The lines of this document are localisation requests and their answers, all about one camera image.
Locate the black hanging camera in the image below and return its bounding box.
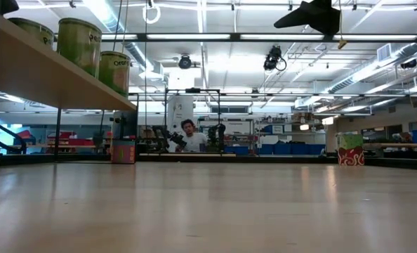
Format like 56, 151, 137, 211
263, 44, 288, 72

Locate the wooden workbench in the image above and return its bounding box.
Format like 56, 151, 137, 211
362, 142, 417, 150

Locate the black round ceiling fixture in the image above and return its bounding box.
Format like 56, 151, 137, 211
178, 54, 193, 70

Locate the red storage bin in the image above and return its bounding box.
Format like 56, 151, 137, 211
47, 131, 78, 140
67, 138, 95, 147

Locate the white cable loop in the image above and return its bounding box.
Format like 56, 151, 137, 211
142, 1, 162, 25

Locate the green and red tin can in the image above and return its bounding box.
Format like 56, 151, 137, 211
337, 132, 365, 167

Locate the silver spiral air duct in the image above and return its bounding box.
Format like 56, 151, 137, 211
122, 41, 153, 73

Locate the orange can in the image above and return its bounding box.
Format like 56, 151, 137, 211
110, 139, 136, 164

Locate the black beam with light bars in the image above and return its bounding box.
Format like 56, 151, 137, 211
101, 32, 417, 44

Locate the white column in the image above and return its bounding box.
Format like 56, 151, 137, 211
166, 95, 194, 134

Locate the long silver air duct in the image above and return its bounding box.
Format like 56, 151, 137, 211
326, 41, 417, 95

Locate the person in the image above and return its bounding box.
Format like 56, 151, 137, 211
175, 118, 209, 153

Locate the blue box with white label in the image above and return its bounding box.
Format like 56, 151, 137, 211
263, 124, 285, 135

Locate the green labelled tin can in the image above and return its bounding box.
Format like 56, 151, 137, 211
7, 17, 55, 50
56, 18, 102, 79
98, 51, 131, 98

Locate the white air vent grille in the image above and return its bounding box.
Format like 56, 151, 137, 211
376, 43, 392, 63

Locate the black aluminium table frame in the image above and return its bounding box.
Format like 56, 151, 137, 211
0, 153, 417, 172

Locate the bright ceiling light strip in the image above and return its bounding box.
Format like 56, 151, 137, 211
84, 0, 125, 34

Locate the grey cabinet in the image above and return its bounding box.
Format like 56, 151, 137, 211
112, 110, 138, 141

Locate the long thin black beam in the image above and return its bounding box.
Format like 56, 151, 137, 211
127, 91, 417, 98

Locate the yellow hanging tag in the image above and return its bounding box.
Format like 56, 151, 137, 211
337, 0, 348, 50

